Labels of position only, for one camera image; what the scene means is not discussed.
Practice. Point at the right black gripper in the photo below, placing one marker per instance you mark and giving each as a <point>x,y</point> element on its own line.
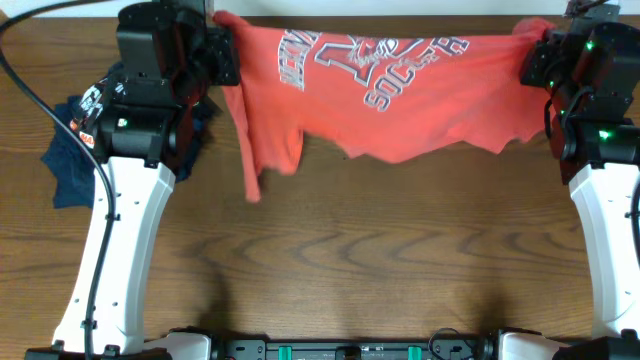
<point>544,55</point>

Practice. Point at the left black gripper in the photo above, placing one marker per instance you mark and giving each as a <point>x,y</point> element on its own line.
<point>226,51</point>

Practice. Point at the red printed t-shirt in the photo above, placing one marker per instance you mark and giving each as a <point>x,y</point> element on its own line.
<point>389,98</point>

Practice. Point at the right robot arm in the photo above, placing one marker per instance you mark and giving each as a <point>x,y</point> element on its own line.
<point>590,72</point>

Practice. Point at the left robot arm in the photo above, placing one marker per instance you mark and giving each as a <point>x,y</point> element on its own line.
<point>170,57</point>

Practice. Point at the black printed jersey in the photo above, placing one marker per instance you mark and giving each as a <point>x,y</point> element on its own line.
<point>88,108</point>

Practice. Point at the navy blue t-shirt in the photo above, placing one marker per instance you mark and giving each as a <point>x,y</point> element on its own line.
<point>75,173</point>

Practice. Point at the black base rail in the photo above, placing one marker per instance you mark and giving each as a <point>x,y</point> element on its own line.
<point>445,344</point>

